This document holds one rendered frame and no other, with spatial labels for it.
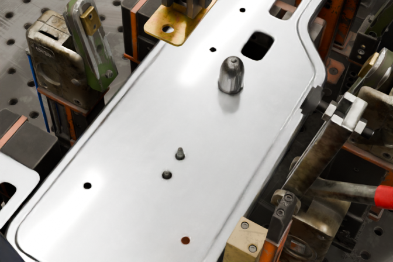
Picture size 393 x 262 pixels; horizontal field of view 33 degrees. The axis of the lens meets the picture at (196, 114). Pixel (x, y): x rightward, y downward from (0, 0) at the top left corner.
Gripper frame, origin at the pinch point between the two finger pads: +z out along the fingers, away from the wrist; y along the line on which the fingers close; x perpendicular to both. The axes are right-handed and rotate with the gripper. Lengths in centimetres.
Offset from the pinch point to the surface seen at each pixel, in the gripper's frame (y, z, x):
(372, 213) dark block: -24, 57, -22
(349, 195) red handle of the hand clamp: -19.3, 17.4, 0.8
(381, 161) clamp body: -20.9, 32.3, -15.0
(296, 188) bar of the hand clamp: -14.3, 19.0, 1.8
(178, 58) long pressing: 7.8, 27.7, -12.7
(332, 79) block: -7, 57, -45
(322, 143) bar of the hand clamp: -15.3, 9.9, 1.8
